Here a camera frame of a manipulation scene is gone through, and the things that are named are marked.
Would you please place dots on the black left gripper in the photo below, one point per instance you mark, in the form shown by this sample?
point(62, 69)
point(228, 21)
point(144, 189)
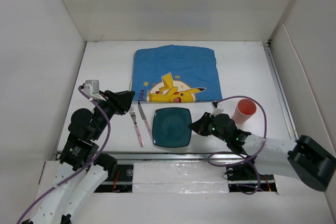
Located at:
point(120, 100)

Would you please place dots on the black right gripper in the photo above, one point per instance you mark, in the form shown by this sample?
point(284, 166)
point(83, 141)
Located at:
point(199, 126)

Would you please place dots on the pink handled fork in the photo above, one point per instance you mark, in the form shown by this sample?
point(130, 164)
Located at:
point(133, 117)

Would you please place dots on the pink handled knife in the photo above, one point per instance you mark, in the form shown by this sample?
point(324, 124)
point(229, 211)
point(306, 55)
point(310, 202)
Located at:
point(142, 114)

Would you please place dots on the dark green square plate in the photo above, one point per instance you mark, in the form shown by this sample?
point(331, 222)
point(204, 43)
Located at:
point(170, 127)

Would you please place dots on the pink plastic cup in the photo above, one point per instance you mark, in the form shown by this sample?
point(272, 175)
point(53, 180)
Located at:
point(245, 109)

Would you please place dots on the blue Pikachu placemat cloth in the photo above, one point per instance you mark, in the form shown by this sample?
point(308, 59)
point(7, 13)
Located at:
point(175, 74)

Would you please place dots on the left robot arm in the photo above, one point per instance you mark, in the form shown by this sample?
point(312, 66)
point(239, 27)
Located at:
point(82, 164)

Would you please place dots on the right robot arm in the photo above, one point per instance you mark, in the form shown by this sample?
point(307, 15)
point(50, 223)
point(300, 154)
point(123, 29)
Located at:
point(303, 159)

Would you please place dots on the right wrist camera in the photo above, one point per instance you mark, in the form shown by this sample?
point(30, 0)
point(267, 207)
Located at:
point(217, 108)

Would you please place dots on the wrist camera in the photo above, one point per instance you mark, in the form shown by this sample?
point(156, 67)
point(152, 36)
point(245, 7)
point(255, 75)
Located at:
point(217, 108)
point(92, 87)

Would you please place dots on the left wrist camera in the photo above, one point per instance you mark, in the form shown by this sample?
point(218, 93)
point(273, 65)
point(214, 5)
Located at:
point(92, 87)

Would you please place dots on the aluminium rail frame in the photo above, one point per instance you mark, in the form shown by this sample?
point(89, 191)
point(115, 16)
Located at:
point(244, 68)

